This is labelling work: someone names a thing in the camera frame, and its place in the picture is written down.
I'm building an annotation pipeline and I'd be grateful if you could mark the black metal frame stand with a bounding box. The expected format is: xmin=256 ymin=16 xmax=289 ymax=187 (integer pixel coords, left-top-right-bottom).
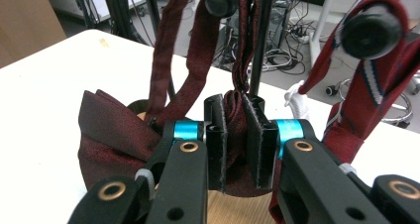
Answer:
xmin=73 ymin=0 xmax=157 ymax=48

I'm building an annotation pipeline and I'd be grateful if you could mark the white foam mat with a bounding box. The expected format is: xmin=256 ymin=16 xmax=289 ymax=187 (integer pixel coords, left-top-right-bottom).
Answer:
xmin=0 ymin=29 xmax=420 ymax=224

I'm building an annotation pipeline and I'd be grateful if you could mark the white table leg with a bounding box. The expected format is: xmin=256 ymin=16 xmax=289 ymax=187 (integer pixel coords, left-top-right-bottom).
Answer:
xmin=308 ymin=0 xmax=340 ymax=67

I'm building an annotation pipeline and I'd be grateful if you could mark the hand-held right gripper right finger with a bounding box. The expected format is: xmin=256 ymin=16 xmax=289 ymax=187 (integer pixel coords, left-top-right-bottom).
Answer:
xmin=242 ymin=93 xmax=305 ymax=190

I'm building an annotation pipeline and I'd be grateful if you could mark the tangle of floor cables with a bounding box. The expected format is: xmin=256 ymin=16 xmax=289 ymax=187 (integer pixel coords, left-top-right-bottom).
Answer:
xmin=211 ymin=5 xmax=316 ymax=77

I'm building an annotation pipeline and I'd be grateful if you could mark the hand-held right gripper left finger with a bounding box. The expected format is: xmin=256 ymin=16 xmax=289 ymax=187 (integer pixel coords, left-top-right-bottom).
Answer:
xmin=162 ymin=93 xmax=230 ymax=192

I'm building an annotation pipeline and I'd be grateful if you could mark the black rack with wooden tray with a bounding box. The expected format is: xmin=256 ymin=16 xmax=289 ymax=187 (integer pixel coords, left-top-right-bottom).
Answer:
xmin=123 ymin=0 xmax=403 ymax=224

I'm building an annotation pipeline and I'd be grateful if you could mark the red striped tie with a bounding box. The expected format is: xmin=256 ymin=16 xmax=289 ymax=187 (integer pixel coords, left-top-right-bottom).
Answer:
xmin=284 ymin=0 xmax=420 ymax=167

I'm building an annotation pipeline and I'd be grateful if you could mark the black computer tower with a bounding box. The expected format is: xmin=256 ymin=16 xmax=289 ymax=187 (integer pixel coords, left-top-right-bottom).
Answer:
xmin=227 ymin=0 xmax=292 ymax=55

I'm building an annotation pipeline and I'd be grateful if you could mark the dark red bow tie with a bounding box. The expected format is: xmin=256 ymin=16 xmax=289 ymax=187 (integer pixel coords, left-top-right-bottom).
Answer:
xmin=77 ymin=0 xmax=281 ymax=198

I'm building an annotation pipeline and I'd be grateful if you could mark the brown cardboard panel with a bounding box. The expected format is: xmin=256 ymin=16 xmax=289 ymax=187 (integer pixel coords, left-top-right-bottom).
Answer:
xmin=0 ymin=0 xmax=67 ymax=69

